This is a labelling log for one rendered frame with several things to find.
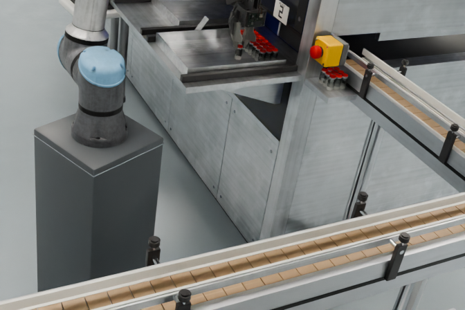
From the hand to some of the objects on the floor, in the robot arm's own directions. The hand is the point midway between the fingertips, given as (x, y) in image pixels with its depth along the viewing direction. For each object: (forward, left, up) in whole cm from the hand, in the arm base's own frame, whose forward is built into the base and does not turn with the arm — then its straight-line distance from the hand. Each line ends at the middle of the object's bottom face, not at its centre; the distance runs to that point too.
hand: (239, 43), depth 207 cm
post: (+12, -20, -93) cm, 96 cm away
